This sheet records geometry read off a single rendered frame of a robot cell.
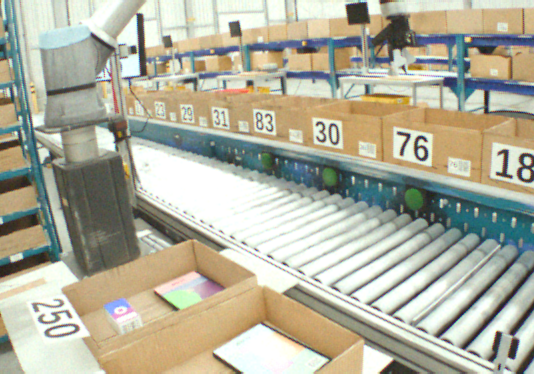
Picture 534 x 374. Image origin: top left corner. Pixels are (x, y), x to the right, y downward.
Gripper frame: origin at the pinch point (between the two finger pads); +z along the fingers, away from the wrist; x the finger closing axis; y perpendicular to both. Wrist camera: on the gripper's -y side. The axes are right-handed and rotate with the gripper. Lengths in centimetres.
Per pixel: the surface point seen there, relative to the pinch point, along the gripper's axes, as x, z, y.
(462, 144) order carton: -12.7, 22.9, 27.0
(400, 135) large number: -11.2, 20.8, 3.0
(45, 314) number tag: -130, 26, -6
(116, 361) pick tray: -124, 32, 14
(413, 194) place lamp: -20.5, 38.0, 11.2
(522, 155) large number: -14, 25, 47
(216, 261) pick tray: -87, 33, -5
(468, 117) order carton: 17.1, 20.7, 17.2
